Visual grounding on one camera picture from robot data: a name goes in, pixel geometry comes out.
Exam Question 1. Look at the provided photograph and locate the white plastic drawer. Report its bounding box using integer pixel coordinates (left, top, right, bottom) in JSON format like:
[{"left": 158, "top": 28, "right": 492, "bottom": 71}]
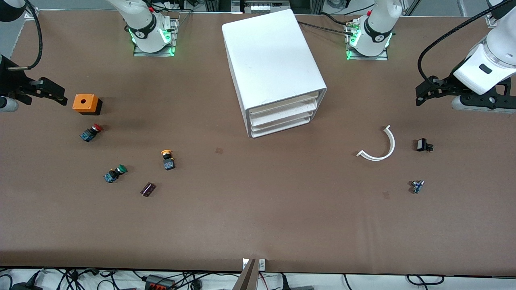
[
  {"left": 249, "top": 101, "right": 318, "bottom": 123},
  {"left": 250, "top": 108, "right": 315, "bottom": 130},
  {"left": 252, "top": 115, "right": 312, "bottom": 137},
  {"left": 248, "top": 92, "right": 322, "bottom": 116}
]

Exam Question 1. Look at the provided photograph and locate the white drawer cabinet housing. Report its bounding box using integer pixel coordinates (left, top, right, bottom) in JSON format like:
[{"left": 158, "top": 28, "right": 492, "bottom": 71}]
[{"left": 222, "top": 9, "right": 327, "bottom": 139}]

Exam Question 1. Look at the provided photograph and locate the white curved plastic clip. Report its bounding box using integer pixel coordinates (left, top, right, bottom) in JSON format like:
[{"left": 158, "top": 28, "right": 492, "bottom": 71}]
[{"left": 356, "top": 124, "right": 396, "bottom": 162}]

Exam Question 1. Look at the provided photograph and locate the black power strip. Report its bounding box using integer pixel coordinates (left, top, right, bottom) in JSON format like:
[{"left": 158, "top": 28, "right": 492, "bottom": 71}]
[{"left": 144, "top": 274, "right": 176, "bottom": 290}]

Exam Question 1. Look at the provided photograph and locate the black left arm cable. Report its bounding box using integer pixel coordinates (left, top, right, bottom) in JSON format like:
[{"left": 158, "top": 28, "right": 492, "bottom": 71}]
[{"left": 417, "top": 0, "right": 498, "bottom": 83}]

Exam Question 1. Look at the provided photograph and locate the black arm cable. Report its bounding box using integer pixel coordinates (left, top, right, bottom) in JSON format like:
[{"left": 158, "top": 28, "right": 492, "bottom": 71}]
[
  {"left": 417, "top": 0, "right": 498, "bottom": 83},
  {"left": 24, "top": 0, "right": 44, "bottom": 71}
]

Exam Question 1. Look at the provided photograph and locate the orange button enclosure box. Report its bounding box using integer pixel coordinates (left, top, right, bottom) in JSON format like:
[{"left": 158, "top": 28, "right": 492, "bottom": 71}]
[{"left": 72, "top": 94, "right": 103, "bottom": 116}]

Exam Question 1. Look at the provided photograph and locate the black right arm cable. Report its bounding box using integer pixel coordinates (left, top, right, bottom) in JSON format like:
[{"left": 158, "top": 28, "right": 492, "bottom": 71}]
[{"left": 24, "top": 0, "right": 44, "bottom": 71}]

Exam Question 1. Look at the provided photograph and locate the red push button switch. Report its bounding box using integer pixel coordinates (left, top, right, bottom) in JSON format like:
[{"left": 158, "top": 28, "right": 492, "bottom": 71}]
[{"left": 79, "top": 124, "right": 104, "bottom": 143}]

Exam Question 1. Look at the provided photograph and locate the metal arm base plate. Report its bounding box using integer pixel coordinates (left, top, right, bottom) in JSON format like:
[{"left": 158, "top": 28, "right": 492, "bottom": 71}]
[
  {"left": 346, "top": 22, "right": 389, "bottom": 62},
  {"left": 133, "top": 18, "right": 178, "bottom": 58}
]

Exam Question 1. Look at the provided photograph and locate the green push button switch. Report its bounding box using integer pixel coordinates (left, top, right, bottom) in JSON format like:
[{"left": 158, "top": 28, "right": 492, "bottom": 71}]
[{"left": 104, "top": 164, "right": 128, "bottom": 184}]

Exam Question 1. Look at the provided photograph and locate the black base power cable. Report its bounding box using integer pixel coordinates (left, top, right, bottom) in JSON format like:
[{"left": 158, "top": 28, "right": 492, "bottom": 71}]
[{"left": 298, "top": 13, "right": 356, "bottom": 32}]

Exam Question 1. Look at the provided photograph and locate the yellow push button switch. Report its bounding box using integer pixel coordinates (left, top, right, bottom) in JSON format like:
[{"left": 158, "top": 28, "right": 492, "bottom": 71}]
[{"left": 160, "top": 149, "right": 176, "bottom": 171}]

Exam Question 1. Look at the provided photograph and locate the grey camera mount beam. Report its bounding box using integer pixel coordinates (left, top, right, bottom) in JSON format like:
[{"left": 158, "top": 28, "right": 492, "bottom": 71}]
[{"left": 233, "top": 259, "right": 266, "bottom": 290}]

